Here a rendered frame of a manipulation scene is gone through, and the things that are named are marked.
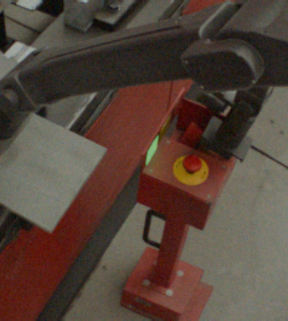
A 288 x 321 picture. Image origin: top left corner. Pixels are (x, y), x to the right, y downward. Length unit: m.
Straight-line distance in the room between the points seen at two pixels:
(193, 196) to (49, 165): 0.36
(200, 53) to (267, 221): 1.72
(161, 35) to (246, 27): 0.11
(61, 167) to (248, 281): 1.17
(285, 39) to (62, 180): 0.61
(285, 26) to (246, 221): 1.72
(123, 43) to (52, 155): 0.45
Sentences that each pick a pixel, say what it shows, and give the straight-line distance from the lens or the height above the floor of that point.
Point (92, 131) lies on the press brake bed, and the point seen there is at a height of 0.76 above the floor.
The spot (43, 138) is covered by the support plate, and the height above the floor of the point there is 1.00.
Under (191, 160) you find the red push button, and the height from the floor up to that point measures 0.81.
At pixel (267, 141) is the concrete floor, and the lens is 2.38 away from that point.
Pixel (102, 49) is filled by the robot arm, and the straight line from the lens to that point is 0.62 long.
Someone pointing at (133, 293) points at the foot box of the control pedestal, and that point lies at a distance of 1.86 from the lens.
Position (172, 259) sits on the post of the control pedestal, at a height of 0.33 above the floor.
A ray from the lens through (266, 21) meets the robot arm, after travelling 0.49.
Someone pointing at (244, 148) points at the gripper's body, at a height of 0.80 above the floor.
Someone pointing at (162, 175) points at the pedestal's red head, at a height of 0.78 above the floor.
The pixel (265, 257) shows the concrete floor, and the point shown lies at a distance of 2.11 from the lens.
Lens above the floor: 1.83
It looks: 54 degrees down
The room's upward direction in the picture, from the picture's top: 8 degrees clockwise
